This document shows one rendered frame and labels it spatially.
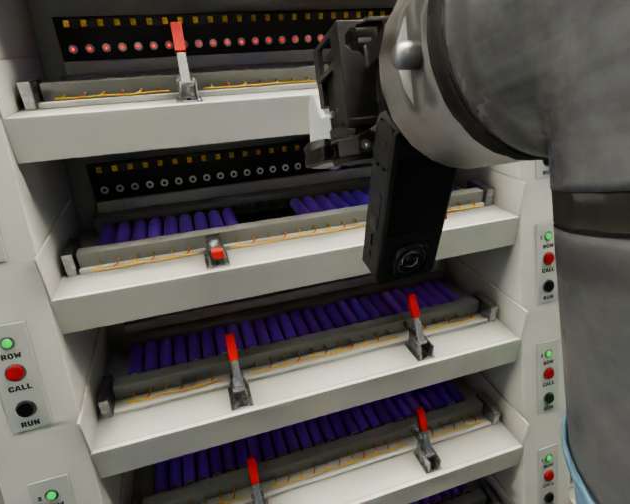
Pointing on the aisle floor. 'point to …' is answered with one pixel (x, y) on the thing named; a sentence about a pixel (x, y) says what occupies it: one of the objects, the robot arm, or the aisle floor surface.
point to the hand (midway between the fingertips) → (334, 162)
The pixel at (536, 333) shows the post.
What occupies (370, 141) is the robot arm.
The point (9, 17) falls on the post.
